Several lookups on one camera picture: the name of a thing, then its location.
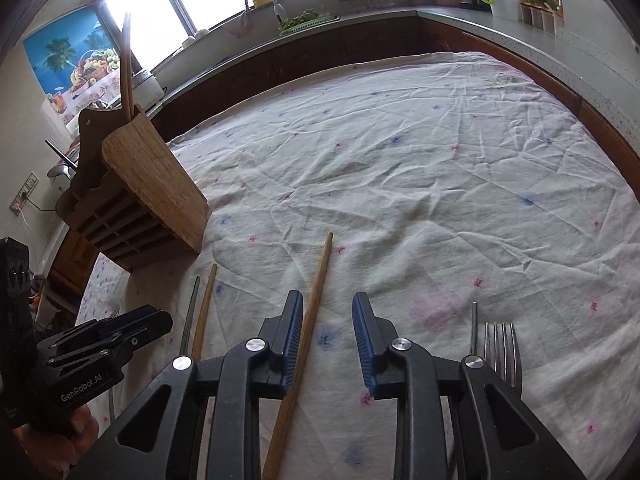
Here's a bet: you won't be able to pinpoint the white wall socket strip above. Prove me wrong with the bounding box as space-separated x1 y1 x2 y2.
10 172 39 214

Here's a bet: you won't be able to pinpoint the white spice jars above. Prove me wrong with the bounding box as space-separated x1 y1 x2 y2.
518 0 562 32

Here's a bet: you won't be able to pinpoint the white floral tablecloth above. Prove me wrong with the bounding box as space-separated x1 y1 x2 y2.
75 50 640 480

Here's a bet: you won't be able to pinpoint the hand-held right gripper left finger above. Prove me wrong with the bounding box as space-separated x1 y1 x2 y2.
65 290 305 480

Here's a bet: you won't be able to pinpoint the wooden utensil holder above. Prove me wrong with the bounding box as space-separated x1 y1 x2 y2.
54 107 211 273

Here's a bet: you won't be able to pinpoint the palm tree wall poster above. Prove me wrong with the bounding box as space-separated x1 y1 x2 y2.
22 10 124 117

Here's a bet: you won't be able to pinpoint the metal fork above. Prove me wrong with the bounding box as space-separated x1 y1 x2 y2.
481 321 524 398

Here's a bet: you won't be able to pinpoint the person's left hand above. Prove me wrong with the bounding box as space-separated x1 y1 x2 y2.
50 402 101 466

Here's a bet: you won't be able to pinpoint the kitchen window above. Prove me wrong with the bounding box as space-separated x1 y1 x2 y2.
97 0 436 78

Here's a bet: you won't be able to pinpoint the large white rice cooker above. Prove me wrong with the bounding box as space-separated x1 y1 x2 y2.
132 72 169 107

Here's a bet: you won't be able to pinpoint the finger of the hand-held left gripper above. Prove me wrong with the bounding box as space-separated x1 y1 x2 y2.
50 304 174 356
44 344 134 377

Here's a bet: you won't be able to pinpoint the grey kitchen countertop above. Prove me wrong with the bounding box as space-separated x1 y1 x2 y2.
150 5 640 171

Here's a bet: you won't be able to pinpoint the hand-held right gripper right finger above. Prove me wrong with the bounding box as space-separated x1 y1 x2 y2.
351 291 588 480

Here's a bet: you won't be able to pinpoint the kitchen faucet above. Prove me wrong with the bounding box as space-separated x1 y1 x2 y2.
242 0 287 29

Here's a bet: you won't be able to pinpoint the green vegetable basket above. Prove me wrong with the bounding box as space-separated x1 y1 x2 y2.
277 8 342 37

